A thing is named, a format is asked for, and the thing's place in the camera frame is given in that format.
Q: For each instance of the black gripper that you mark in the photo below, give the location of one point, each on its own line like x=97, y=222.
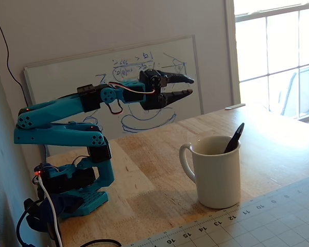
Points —
x=151, y=101

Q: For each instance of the dark blue ballpoint pen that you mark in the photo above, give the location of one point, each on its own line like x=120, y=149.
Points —
x=233, y=142

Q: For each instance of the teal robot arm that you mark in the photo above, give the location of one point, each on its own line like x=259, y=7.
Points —
x=54, y=105

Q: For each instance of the white ceramic mug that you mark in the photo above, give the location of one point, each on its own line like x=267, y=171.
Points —
x=216, y=180

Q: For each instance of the small white flat stick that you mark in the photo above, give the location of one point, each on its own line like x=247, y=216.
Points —
x=235, y=106

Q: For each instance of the whiteboard with blue drawings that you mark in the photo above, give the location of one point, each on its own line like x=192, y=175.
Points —
x=92, y=67

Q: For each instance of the white framed window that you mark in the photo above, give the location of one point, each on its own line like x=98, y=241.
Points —
x=280, y=38

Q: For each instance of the dark blue table clamp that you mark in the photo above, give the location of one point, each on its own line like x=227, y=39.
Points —
x=67, y=203

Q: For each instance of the grey gridded cutting mat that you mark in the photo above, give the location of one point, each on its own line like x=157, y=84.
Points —
x=273, y=223

